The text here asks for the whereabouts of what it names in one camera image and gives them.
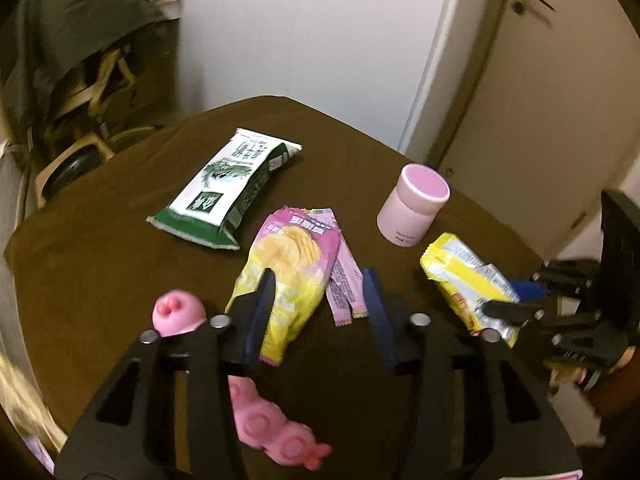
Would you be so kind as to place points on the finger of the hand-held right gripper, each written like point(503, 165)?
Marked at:
point(530, 291)
point(515, 310)

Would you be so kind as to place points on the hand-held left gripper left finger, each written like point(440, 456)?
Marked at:
point(260, 310)

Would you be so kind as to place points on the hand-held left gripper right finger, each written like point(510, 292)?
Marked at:
point(377, 315)

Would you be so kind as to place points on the pink yellow chip packet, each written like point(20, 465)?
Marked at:
point(290, 260)

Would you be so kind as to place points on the yellow snack packet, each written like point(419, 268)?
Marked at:
point(460, 270)

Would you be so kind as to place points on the yellow plastic bag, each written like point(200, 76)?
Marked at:
point(20, 395)

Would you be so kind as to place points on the person's right forearm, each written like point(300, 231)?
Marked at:
point(615, 395)

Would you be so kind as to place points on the pink sachet strip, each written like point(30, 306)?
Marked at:
point(342, 280)

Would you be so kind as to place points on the pink caterpillar toy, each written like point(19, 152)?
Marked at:
point(177, 312)

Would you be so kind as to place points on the pink lidded cup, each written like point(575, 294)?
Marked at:
point(410, 210)

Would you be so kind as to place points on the green white snack packet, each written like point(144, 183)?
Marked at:
point(220, 195)

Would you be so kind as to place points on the beige door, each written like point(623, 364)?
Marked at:
point(550, 85)

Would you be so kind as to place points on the wooden chair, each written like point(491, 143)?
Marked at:
point(65, 160)

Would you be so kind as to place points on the dark jacket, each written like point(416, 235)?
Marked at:
point(75, 10)

